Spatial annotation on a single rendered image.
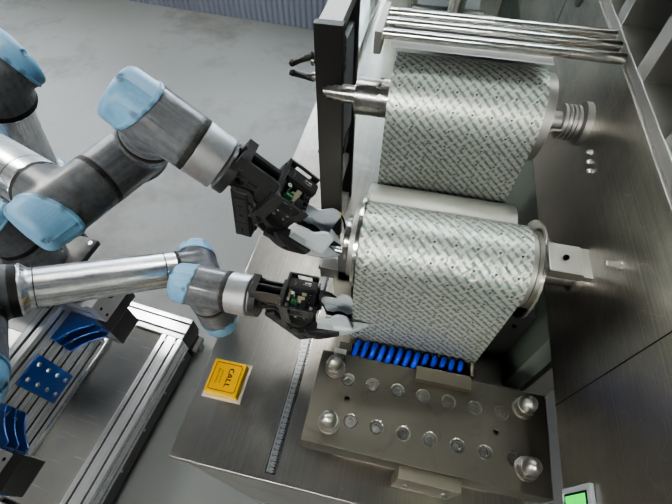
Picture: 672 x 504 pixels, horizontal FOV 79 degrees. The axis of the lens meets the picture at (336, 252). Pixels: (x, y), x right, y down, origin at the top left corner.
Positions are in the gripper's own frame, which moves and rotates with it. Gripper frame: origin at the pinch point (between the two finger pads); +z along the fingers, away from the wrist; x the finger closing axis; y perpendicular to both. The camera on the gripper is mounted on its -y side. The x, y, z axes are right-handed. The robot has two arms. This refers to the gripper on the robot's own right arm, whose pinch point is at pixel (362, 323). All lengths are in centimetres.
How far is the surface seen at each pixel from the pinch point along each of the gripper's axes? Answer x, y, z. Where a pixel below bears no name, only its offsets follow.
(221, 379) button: -10.6, -16.6, -26.6
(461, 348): -0.3, -1.7, 17.9
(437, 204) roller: 17.7, 14.4, 9.2
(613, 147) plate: 19.1, 29.3, 30.1
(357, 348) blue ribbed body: -2.9, -4.9, -0.2
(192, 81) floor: 224, -109, -166
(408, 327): -0.3, 2.3, 7.9
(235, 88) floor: 222, -109, -131
